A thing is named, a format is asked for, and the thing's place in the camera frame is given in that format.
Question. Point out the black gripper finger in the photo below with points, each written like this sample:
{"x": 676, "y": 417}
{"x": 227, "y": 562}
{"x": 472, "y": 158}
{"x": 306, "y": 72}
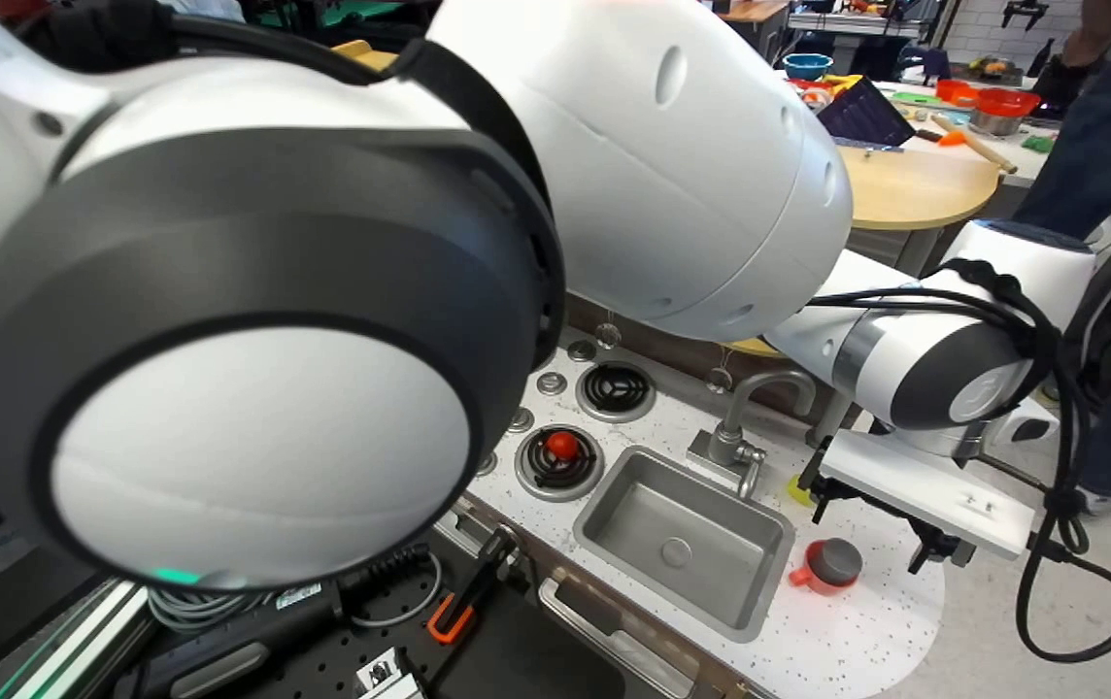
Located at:
{"x": 831, "y": 498}
{"x": 943, "y": 547}

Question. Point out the grey cylinder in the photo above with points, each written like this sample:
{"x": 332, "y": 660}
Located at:
{"x": 832, "y": 562}

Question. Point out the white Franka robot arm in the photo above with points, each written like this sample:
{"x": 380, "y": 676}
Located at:
{"x": 257, "y": 323}

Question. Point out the wooden toy kitchen unit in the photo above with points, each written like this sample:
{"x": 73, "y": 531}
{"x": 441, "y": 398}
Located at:
{"x": 867, "y": 633}

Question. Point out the chrome toy faucet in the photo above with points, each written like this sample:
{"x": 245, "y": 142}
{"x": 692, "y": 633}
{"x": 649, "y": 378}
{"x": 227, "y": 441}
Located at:
{"x": 727, "y": 441}

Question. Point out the steel toy sink basin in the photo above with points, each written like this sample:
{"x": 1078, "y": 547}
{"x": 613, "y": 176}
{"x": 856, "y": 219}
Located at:
{"x": 684, "y": 537}

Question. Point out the black toy stove burner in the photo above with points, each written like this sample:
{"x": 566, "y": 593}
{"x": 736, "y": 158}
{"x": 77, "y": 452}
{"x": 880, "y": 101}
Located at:
{"x": 616, "y": 388}

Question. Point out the red centred toy stove burner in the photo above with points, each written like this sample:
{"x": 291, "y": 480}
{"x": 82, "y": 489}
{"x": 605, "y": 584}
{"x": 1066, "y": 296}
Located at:
{"x": 561, "y": 461}

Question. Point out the small silver stove knob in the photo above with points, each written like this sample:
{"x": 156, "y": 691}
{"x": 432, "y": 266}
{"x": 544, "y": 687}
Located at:
{"x": 579, "y": 352}
{"x": 552, "y": 382}
{"x": 528, "y": 417}

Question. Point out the dark triangular object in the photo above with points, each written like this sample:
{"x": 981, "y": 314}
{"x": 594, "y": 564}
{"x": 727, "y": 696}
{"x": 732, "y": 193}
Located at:
{"x": 867, "y": 116}

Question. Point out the black orange bar clamp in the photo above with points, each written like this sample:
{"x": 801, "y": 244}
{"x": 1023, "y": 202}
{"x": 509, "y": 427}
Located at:
{"x": 462, "y": 617}

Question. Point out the orange plastic bowl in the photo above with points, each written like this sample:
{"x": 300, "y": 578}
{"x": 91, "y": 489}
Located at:
{"x": 989, "y": 97}

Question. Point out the blue plastic bowl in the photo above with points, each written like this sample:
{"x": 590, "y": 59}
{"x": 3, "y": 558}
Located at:
{"x": 810, "y": 63}

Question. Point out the white printed code label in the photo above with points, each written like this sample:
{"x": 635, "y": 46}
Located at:
{"x": 386, "y": 673}

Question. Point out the black bar shaped device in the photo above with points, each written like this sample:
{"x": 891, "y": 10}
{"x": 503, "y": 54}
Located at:
{"x": 245, "y": 641}

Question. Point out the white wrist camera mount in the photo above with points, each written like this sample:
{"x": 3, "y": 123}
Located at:
{"x": 930, "y": 485}

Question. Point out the green white flat rail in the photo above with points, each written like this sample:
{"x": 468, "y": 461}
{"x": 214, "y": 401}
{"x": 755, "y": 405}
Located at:
{"x": 63, "y": 646}

